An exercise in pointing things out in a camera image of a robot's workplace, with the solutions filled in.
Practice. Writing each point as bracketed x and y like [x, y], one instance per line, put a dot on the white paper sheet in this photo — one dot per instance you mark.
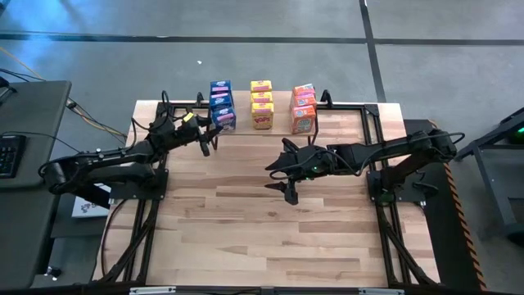
[88, 207]

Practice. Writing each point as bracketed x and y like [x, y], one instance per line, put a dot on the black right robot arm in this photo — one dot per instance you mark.
[389, 151]

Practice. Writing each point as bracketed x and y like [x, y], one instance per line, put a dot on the grey desk top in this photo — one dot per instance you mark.
[37, 114]
[24, 229]

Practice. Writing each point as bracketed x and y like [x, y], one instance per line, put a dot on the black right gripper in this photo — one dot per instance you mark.
[303, 164]

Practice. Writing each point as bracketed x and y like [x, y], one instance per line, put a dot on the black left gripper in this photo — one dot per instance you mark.
[192, 130]

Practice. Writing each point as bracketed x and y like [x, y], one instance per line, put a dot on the dark metal equipment stand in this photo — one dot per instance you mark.
[503, 184]

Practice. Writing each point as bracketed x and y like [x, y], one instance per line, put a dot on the silver metal bracket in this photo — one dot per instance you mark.
[152, 290]
[380, 291]

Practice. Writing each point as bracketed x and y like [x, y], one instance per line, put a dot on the yellow tape tag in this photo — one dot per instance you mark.
[188, 117]

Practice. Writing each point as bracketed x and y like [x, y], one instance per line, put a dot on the black aluminium table frame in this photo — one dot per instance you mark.
[348, 105]

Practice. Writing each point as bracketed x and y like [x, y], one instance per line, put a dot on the black mat with hazard stripe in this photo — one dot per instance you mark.
[442, 246]

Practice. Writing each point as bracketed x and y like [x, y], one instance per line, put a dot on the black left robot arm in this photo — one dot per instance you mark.
[102, 160]

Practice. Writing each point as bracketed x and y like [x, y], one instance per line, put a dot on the black desk device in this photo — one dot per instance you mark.
[4, 86]

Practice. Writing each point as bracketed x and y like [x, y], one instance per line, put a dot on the black frame clamp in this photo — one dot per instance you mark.
[199, 98]
[326, 97]

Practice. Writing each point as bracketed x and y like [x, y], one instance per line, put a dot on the blue Frosted Flakes cereal box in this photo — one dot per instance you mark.
[224, 119]
[220, 86]
[221, 99]

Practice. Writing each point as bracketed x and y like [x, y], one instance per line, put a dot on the desk caster wheel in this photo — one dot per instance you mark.
[53, 271]

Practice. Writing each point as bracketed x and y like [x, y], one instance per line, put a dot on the orange Mini Wheats cereal box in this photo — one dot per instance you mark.
[305, 101]
[303, 120]
[304, 89]

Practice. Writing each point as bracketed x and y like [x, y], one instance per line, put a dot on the yellow Corn Pops cereal box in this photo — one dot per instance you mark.
[262, 97]
[261, 86]
[262, 116]

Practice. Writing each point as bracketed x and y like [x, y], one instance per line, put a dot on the wooden shelf with black frame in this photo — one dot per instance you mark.
[282, 119]

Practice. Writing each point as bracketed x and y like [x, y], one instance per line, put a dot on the black keyboard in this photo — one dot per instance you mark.
[10, 155]

